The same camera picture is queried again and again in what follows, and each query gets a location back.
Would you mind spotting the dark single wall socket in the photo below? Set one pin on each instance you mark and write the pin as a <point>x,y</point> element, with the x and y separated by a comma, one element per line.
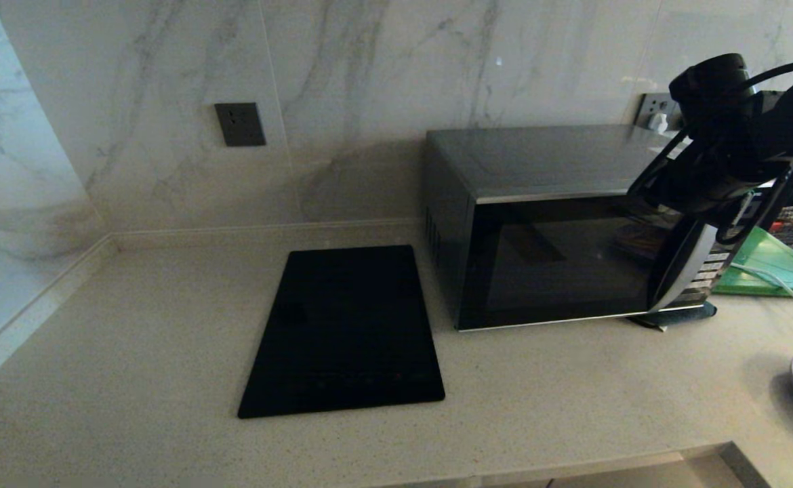
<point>240,124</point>

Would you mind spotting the green cutting board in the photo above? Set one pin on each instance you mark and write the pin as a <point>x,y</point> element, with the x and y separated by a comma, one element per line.
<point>776,268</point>

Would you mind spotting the silver black microwave oven body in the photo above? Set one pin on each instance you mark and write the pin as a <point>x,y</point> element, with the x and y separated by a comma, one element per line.
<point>539,154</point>

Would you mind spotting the grey double wall socket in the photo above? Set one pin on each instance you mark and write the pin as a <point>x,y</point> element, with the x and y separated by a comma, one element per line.
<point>655,105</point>

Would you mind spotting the white power plug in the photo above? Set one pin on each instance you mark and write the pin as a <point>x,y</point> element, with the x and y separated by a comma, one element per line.
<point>658,123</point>

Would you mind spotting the black glass induction cooktop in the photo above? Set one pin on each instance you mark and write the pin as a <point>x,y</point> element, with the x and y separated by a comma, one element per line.
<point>346,332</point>

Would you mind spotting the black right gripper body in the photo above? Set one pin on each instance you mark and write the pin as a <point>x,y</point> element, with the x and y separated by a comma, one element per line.
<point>701,179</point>

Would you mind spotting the beige cabinet front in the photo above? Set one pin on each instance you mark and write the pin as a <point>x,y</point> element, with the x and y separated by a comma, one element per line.
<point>640,478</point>

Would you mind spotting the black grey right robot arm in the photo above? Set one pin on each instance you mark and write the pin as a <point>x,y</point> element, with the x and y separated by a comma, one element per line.
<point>776,122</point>

